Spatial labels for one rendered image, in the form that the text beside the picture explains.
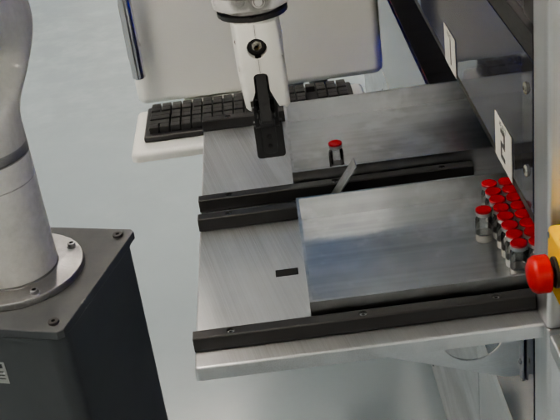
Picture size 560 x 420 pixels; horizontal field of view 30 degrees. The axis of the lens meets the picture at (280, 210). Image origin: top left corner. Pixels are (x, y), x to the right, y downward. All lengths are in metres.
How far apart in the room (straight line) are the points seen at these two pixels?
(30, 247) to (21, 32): 0.28
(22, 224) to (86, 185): 2.30
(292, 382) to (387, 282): 1.31
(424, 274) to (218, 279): 0.26
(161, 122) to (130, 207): 1.55
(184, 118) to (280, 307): 0.76
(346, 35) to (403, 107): 0.36
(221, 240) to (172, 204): 2.03
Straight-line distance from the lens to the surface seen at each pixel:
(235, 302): 1.31
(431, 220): 1.43
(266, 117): 1.11
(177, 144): 1.93
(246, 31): 1.09
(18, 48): 1.39
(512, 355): 1.37
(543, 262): 1.09
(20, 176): 1.40
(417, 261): 1.34
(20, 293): 1.45
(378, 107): 1.77
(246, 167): 1.63
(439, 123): 1.70
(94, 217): 3.49
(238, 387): 2.60
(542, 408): 1.31
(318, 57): 2.10
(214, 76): 2.11
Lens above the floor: 1.60
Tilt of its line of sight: 29 degrees down
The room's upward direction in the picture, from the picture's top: 8 degrees counter-clockwise
